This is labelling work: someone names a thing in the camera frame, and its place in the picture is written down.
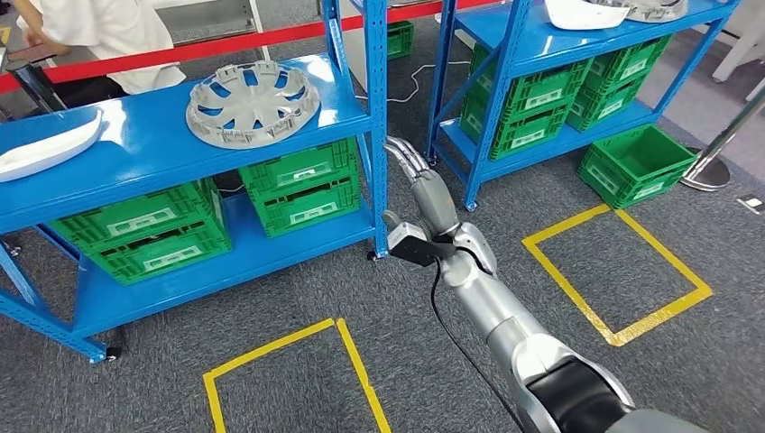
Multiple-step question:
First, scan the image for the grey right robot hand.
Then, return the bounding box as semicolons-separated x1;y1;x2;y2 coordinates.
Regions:
382;135;462;237

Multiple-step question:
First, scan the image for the grey plastic wheel hubcap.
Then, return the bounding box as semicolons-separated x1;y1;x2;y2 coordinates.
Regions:
185;60;322;151
597;0;689;23

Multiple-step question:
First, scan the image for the blue metal shelf rack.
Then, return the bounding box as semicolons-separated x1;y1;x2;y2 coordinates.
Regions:
425;0;742;212
0;0;390;365

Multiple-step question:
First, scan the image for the white curved car part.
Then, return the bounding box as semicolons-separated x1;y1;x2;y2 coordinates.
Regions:
0;109;104;183
543;0;631;31

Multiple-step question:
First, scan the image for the yellow floor tape square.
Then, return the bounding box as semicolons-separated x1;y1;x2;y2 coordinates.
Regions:
521;203;714;348
201;318;392;433

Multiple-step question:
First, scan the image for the red barrier belt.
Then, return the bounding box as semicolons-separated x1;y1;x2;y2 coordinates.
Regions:
0;0;503;96

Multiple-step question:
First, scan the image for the white desk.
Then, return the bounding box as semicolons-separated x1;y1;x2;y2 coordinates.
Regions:
152;0;272;61

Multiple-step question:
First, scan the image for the floor socket plate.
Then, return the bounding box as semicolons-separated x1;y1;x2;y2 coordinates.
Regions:
736;194;765;217

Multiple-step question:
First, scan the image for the person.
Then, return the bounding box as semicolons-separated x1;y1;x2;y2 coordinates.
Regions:
12;0;188;109

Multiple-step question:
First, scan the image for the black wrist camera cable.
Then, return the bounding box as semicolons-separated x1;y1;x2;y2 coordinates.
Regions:
429;258;530;433

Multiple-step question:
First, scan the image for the white floor cable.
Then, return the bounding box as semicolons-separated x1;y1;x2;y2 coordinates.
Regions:
355;60;474;104

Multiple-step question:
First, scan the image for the chrome stanchion post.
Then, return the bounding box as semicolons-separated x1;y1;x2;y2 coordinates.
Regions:
681;89;765;192

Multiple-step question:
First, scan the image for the white table frame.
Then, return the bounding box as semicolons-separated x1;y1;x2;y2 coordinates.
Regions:
711;0;765;85

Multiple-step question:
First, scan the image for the black stanchion post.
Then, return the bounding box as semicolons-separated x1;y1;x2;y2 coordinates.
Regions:
5;60;67;115

